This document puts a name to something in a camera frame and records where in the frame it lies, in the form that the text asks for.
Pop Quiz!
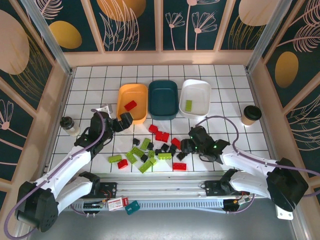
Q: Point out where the orange plastic container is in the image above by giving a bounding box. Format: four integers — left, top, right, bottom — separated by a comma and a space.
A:
116, 83, 149, 125

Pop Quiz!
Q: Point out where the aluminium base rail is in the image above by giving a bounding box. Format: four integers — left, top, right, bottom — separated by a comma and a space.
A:
98, 172, 293, 201

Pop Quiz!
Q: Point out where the teal plastic container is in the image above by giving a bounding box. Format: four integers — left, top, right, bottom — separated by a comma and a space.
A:
147, 79, 180, 121

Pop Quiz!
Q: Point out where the white plastic container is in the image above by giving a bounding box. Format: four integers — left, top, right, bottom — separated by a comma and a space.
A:
178, 78, 212, 119

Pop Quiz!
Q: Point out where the white mounting plate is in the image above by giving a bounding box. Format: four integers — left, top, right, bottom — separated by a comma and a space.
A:
274, 203, 295, 221

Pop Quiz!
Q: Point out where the aluminium frame post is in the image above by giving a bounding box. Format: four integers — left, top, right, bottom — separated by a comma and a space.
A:
246, 0, 300, 73
19, 0, 75, 76

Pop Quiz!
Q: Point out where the grey slotted cable duct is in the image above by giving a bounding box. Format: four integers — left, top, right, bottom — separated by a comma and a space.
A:
61, 196, 227, 216

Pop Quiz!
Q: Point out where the red and white small box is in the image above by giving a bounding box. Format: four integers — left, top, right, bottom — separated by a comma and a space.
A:
107, 196, 130, 212

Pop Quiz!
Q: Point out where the paper coffee cup black lid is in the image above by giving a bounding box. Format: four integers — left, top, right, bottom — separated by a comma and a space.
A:
240, 105, 263, 126

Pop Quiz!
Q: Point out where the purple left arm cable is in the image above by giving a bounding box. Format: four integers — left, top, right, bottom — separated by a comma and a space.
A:
3, 108, 111, 238

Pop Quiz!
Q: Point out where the aluminium side rail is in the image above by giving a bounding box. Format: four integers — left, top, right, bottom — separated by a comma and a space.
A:
246, 69, 285, 176
43, 69, 75, 176

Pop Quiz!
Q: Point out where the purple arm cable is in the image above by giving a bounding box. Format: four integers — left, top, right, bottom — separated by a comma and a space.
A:
3, 108, 111, 238
194, 115, 320, 201

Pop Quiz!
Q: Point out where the small bottle with black cap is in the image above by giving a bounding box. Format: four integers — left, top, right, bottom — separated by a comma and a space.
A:
60, 116, 81, 137

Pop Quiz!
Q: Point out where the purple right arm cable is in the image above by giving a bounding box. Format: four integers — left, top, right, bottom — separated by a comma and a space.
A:
194, 115, 320, 201

